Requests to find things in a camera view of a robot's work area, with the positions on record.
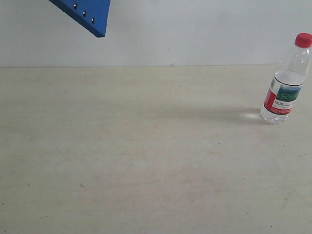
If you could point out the blue ring binder notebook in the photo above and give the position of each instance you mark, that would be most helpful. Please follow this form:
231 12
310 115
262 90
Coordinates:
90 14

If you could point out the clear plastic water bottle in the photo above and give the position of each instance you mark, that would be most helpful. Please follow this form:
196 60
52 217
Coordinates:
288 80

